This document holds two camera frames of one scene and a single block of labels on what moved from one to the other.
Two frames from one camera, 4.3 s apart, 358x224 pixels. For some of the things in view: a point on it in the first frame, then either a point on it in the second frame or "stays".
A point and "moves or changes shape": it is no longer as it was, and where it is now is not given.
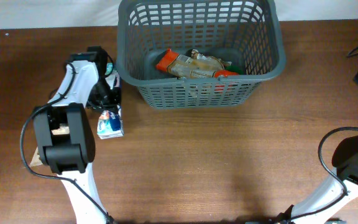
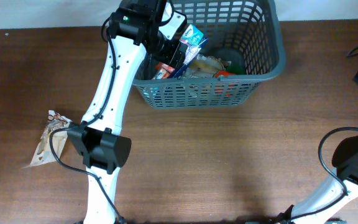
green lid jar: (239, 69) stays
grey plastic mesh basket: (245, 33) stays
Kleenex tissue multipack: (109, 125) moves or changes shape
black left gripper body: (105, 94) → (171, 51)
